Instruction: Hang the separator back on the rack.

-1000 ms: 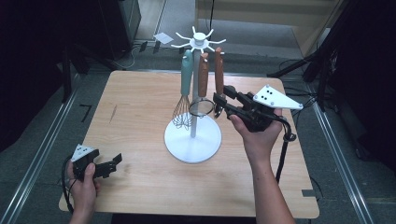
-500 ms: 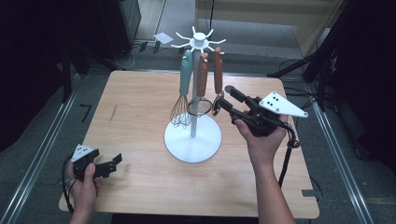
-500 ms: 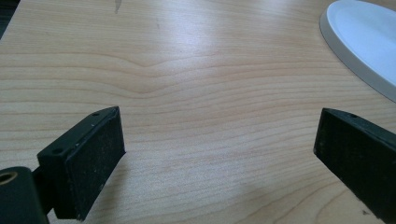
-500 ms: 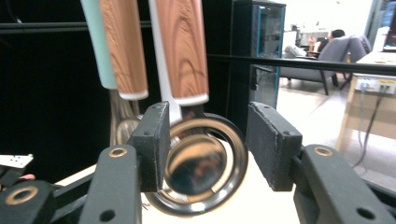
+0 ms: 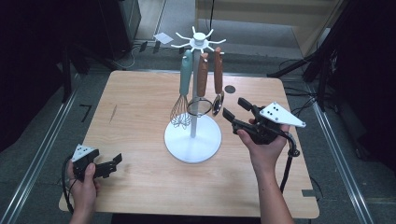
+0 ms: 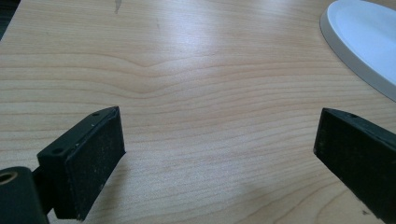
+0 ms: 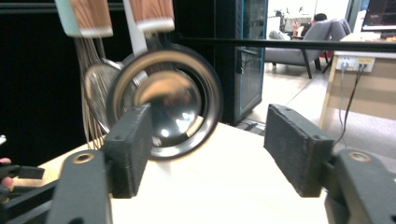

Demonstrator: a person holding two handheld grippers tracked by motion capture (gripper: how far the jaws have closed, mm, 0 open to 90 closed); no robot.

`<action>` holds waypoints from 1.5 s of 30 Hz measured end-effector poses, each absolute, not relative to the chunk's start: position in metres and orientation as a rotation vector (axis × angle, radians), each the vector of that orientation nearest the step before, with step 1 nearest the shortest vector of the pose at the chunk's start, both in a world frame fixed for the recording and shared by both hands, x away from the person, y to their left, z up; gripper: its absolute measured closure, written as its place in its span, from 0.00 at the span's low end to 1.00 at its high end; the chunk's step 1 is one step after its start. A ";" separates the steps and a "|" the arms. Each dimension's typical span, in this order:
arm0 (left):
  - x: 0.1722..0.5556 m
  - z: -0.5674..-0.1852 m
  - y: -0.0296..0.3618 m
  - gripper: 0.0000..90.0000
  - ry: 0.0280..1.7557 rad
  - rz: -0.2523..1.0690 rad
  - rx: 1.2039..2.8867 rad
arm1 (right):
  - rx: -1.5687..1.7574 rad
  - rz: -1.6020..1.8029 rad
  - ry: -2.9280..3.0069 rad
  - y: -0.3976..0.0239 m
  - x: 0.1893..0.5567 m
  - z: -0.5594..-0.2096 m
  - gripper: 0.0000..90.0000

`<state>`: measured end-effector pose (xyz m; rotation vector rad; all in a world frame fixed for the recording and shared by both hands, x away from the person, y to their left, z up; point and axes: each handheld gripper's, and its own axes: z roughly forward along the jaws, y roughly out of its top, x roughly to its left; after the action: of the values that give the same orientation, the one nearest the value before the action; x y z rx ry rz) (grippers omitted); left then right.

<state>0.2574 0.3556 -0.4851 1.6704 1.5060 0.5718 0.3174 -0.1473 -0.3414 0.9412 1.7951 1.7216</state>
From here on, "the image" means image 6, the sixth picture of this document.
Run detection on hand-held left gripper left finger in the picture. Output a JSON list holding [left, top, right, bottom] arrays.
[[36, 105, 126, 222]]

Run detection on white utensil stand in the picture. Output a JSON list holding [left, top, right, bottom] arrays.
[[319, 0, 396, 103]]

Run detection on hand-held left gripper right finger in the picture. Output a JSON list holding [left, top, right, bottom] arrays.
[[313, 107, 396, 224]]

